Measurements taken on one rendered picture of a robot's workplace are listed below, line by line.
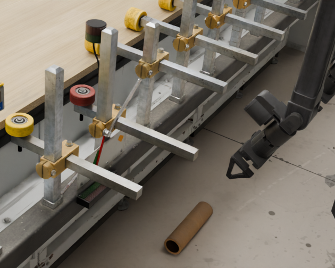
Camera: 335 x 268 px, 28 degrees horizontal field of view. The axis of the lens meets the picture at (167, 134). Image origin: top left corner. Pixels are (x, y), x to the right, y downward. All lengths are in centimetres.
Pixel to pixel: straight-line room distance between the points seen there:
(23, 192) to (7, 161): 12
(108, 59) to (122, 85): 62
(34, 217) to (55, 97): 38
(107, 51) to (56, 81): 25
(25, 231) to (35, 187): 30
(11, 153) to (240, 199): 143
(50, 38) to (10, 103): 46
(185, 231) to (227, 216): 30
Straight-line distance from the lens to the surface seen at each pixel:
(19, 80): 217
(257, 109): 156
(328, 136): 383
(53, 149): 184
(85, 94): 209
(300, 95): 150
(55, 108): 177
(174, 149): 199
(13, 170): 214
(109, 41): 190
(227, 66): 281
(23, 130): 194
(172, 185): 322
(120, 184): 182
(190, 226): 289
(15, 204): 211
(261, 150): 161
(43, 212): 196
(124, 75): 252
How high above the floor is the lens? 199
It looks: 34 degrees down
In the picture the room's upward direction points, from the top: 8 degrees clockwise
